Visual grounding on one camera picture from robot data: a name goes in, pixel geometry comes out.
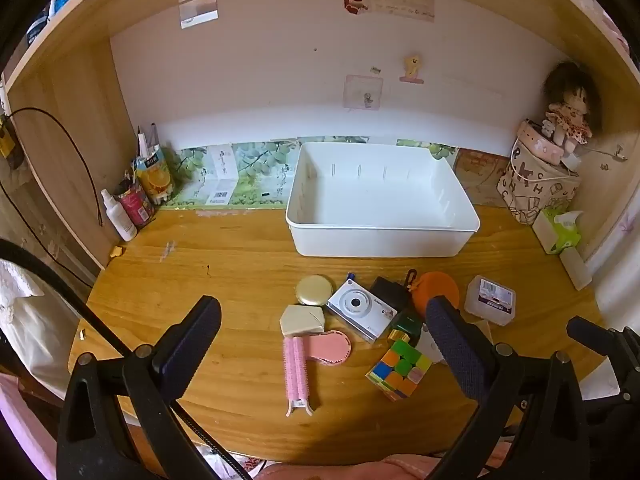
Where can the colourful puzzle cube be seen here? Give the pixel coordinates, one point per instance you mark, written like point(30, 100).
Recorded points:
point(399, 370)

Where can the small yellow piece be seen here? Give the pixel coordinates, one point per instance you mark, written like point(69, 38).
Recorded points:
point(116, 252)

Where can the black pouch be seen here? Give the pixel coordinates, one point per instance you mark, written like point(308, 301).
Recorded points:
point(390, 292)

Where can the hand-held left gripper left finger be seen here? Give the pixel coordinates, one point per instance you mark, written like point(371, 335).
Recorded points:
point(192, 345)

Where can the yellow pony wall sticker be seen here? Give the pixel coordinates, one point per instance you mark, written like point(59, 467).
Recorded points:
point(412, 66)

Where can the white bear-shaped plastic piece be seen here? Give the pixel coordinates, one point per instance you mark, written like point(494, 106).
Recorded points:
point(429, 347)

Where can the brown-haired doll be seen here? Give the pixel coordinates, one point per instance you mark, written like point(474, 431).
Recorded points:
point(567, 110)

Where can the pink hair roller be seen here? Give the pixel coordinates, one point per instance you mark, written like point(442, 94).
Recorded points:
point(297, 370)

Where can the white spray bottle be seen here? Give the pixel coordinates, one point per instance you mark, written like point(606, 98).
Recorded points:
point(120, 217)

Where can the green bottle with gold cap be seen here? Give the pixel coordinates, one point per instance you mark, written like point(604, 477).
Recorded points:
point(406, 324)

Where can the orange round pouch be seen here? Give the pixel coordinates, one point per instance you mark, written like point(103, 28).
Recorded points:
point(440, 285)

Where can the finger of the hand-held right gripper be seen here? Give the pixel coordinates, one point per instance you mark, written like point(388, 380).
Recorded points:
point(600, 332)

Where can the green leaf printed board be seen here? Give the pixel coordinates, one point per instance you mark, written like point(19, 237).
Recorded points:
point(255, 170)

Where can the small white box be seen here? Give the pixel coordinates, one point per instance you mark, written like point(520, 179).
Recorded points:
point(575, 267)

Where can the white cloth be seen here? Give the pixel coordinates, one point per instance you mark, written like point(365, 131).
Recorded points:
point(30, 320)

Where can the clear plastic box with label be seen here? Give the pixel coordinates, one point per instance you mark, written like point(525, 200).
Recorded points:
point(490, 300)

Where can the metal wall hook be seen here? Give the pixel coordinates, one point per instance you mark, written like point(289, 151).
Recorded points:
point(617, 152)

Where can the pink square wall note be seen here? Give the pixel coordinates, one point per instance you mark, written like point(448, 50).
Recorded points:
point(362, 91)

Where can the pale paper wall strip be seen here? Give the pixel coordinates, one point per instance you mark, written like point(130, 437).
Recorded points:
point(405, 2)

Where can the white plastic storage bin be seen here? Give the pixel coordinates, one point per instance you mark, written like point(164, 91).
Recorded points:
point(380, 200)

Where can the white toy camera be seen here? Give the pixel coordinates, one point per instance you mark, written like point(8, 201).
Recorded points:
point(357, 310)

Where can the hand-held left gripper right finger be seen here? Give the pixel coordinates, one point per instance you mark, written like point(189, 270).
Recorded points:
point(455, 347)

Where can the pink tape dispenser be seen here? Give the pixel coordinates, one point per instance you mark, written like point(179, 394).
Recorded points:
point(332, 347)

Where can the letter-print fabric bucket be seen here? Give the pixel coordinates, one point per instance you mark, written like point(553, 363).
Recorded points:
point(535, 185)

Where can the pink can pen holder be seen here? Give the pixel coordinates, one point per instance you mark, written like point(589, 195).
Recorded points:
point(136, 207)

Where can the brown printed board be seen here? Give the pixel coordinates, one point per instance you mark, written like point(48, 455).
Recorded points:
point(480, 175)

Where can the beige wedge-shaped case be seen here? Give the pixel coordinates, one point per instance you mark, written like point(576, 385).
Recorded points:
point(300, 321)

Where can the red wall sticker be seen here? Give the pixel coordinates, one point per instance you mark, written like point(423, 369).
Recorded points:
point(354, 3)

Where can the round gold compact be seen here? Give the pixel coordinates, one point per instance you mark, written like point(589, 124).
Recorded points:
point(313, 290)

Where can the pink belt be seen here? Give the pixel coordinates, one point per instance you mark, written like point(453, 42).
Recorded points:
point(537, 142)

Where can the green tissue pack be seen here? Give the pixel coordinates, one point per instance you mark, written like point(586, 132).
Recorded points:
point(560, 230)

